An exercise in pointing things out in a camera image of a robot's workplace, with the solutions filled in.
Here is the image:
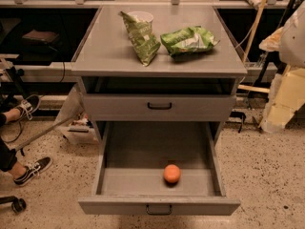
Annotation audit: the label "grey metal pole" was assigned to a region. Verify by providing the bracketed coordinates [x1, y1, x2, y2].
[13, 115, 74, 152]

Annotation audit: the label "upright green chip bag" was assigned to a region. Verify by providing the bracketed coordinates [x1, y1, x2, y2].
[120, 11, 161, 67]

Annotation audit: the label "black chair caster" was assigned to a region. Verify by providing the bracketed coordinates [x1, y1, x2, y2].
[0, 196, 27, 214]

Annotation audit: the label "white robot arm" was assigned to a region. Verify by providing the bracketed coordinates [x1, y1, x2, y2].
[259, 1, 305, 133]

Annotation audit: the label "orange fruit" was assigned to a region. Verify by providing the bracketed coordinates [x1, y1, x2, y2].
[163, 164, 181, 183]

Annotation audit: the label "grey drawer cabinet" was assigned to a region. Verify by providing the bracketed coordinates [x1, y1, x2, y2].
[72, 3, 247, 137]

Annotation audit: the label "flat green chip bag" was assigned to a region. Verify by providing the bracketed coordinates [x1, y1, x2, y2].
[160, 26, 219, 56]

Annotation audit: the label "person leg black trousers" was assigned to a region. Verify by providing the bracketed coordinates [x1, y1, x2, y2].
[0, 108, 27, 179]

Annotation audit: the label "wooden easel frame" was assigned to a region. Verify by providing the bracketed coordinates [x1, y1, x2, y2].
[238, 0, 269, 93]

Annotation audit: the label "white paper cup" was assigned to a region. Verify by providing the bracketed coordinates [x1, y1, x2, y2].
[128, 10, 153, 24]

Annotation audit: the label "closed grey upper drawer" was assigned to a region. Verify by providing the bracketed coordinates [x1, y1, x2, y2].
[83, 94, 236, 121]

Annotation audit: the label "black sneaker lower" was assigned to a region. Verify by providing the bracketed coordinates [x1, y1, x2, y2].
[13, 156, 52, 186]

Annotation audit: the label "dark box on shelf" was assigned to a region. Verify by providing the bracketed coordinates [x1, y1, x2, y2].
[22, 30, 59, 45]

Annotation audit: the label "clear plastic storage bin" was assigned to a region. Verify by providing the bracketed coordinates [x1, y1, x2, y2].
[58, 114, 98, 145]

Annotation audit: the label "black sneaker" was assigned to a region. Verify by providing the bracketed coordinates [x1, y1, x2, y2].
[17, 94, 41, 120]
[13, 156, 52, 186]

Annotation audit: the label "open grey middle drawer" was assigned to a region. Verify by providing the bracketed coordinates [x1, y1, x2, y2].
[78, 122, 240, 216]

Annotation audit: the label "black sneaker upper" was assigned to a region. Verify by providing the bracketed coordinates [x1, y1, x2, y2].
[17, 94, 41, 120]

